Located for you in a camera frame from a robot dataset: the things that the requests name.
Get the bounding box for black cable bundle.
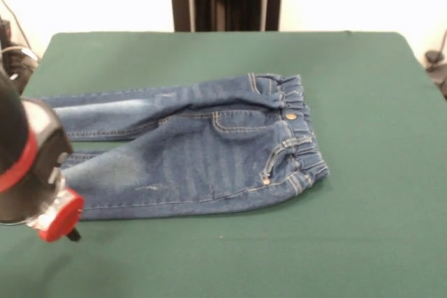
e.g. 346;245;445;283
0;18;40;95

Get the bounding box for black cable with plug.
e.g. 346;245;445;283
424;29;447;100

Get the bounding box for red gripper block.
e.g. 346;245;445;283
36;188;86;244

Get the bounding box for blue denim jeans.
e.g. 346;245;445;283
33;73;332;222

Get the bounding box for dark green table cloth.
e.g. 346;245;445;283
0;31;447;298

